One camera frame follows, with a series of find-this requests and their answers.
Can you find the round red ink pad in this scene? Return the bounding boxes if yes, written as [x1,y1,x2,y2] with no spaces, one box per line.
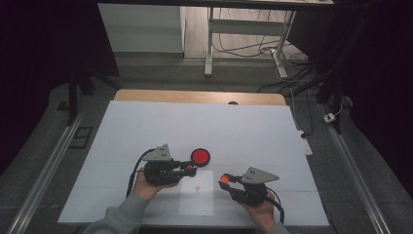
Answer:
[190,147,211,168]

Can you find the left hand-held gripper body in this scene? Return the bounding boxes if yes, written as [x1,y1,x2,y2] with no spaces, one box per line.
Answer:
[141,143,188,187]

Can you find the aluminium rail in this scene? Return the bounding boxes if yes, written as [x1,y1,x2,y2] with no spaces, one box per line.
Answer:
[319,103,393,234]
[6,110,86,234]

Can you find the person's right hand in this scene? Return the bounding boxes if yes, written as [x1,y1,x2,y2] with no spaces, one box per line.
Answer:
[238,190,277,233]

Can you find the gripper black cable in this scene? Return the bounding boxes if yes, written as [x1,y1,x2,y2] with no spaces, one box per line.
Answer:
[126,148,158,198]
[267,187,286,225]

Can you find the dark curtain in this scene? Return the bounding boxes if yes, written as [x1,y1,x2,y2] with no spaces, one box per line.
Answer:
[0,0,120,176]
[287,0,413,199]

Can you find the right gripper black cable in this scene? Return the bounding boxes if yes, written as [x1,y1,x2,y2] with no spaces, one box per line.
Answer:
[267,187,286,225]

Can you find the white power strip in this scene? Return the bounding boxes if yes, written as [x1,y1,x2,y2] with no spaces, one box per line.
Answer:
[296,130,314,156]

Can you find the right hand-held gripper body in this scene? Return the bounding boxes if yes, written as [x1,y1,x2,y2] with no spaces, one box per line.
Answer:
[228,167,281,207]

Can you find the person's left hand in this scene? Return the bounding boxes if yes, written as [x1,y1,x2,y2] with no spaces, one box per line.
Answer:
[132,169,179,203]

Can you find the white table cover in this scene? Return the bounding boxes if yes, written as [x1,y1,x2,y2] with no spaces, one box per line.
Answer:
[57,99,330,227]

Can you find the black floor cables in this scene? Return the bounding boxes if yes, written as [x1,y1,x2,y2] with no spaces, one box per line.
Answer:
[212,8,313,96]

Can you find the black floor frame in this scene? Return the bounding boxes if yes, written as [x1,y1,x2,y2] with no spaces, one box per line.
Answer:
[69,126,94,150]

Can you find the white cabinet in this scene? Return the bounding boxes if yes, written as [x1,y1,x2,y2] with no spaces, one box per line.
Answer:
[96,3,186,55]

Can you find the black metal stand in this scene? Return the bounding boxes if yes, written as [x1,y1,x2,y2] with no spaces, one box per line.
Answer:
[66,58,124,127]

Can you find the white desk frame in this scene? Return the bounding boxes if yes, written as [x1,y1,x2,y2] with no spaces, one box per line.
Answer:
[204,6,297,80]

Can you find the white paper sheet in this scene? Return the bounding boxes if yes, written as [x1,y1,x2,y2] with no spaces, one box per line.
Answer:
[178,170,215,216]

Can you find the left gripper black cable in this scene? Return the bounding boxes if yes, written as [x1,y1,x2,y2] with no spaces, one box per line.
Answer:
[126,148,158,198]

